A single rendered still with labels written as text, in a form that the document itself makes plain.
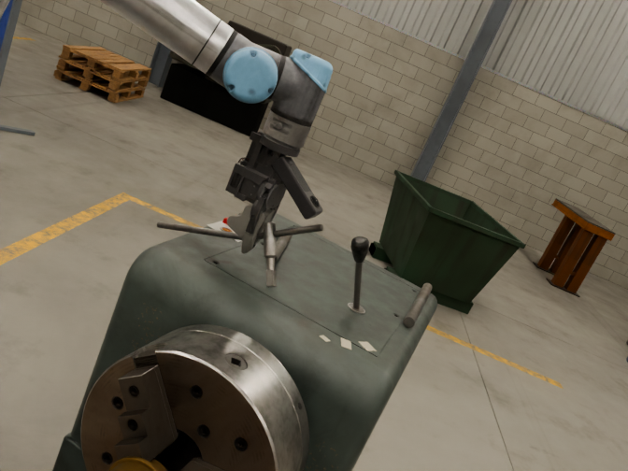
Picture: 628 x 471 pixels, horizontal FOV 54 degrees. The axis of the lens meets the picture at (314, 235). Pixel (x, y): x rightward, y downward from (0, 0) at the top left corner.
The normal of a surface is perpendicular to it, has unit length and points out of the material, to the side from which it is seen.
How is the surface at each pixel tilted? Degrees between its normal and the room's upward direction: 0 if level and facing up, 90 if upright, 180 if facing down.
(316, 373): 61
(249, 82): 90
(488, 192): 90
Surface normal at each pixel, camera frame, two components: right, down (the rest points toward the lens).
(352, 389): -0.04, -0.39
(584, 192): -0.11, 0.25
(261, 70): 0.14, 0.36
